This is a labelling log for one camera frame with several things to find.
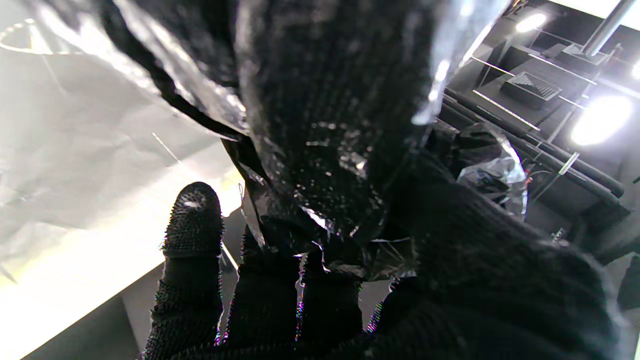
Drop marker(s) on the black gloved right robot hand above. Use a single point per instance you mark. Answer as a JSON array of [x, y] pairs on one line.
[[490, 280]]

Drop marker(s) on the black plastic garbage bag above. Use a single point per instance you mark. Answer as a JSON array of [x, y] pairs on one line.
[[320, 125]]

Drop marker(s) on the bright ceiling light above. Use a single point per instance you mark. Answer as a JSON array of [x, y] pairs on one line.
[[600, 120], [531, 22]]

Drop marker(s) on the ceiling air vent grille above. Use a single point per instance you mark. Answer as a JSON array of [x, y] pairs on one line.
[[530, 90]]

